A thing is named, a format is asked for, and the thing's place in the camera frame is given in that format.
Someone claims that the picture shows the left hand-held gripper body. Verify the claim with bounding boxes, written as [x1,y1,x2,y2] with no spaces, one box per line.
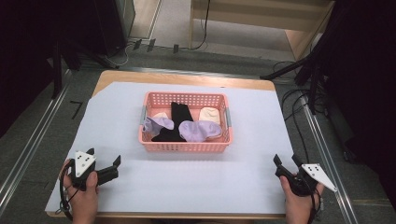
[68,150,120,191]

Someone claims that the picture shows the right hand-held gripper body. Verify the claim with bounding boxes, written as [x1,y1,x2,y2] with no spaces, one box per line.
[275,163,338,198]

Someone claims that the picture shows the small purple sock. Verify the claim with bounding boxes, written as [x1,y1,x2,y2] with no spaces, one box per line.
[142,115,175,137]

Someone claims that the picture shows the pink plastic basket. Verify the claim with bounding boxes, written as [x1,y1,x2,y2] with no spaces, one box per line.
[138,91,233,154]

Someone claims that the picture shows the black sock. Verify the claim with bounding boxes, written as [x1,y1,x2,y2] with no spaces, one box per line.
[151,101,195,143]

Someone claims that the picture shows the large cream sock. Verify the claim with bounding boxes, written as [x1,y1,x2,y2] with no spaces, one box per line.
[198,106,221,126]

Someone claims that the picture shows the large purple sock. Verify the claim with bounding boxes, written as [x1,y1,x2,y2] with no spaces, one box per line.
[178,119,223,144]

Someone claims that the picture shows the person's right hand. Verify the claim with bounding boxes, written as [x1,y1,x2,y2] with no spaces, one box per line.
[279,175,325,224]

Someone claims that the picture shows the person's left hand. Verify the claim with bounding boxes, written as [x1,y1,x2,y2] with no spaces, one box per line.
[61,160,100,224]

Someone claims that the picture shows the white table sheet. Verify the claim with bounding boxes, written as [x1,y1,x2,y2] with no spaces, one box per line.
[45,81,301,216]

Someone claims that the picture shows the black tripod stand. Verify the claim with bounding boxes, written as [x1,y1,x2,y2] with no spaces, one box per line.
[260,36,332,116]

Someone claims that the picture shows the dark cabinet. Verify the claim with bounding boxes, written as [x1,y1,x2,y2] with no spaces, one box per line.
[92,0,137,58]

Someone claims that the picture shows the light wooden shelf unit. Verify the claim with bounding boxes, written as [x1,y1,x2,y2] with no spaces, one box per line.
[189,0,336,61]

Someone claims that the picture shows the long aluminium floor rail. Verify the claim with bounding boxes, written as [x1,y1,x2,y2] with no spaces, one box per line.
[0,70,73,217]
[302,101,360,224]

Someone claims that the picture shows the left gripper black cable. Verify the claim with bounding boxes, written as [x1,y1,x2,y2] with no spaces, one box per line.
[58,167,75,221]

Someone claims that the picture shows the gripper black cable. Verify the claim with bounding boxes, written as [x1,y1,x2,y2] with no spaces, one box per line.
[307,186,325,224]
[58,167,75,221]

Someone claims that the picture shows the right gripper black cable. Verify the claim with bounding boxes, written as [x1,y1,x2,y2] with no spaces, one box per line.
[307,186,325,224]

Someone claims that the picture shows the black floor cables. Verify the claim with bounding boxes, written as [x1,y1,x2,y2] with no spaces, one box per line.
[272,60,328,164]

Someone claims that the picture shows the black stand post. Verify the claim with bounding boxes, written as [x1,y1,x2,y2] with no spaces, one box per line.
[50,39,64,100]

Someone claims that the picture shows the white floor cable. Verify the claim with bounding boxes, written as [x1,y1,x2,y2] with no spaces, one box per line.
[103,42,135,68]

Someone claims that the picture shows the short aluminium floor rail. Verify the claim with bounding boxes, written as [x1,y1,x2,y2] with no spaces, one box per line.
[120,65,262,79]

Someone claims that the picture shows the hanging black cable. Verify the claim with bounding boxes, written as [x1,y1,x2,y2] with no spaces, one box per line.
[190,0,212,51]

